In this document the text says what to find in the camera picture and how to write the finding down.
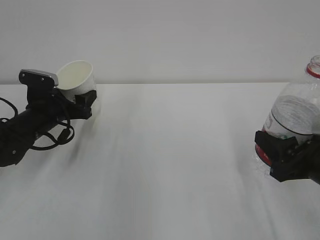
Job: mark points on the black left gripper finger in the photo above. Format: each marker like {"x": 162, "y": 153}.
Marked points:
{"x": 84, "y": 102}

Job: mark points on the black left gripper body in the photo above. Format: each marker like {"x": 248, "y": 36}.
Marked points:
{"x": 54, "y": 104}

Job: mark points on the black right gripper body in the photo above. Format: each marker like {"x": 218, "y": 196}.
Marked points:
{"x": 309, "y": 153}

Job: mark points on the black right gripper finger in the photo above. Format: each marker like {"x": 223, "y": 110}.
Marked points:
{"x": 278, "y": 151}

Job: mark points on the white paper cup green logo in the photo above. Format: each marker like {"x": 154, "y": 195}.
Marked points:
{"x": 76, "y": 78}

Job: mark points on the clear Nongfu Spring water bottle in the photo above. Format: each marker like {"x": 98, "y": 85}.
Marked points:
{"x": 296, "y": 110}

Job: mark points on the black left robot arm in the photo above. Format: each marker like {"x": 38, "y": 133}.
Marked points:
{"x": 44, "y": 125}

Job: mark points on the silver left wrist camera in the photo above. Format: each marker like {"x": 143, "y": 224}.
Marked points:
{"x": 38, "y": 79}

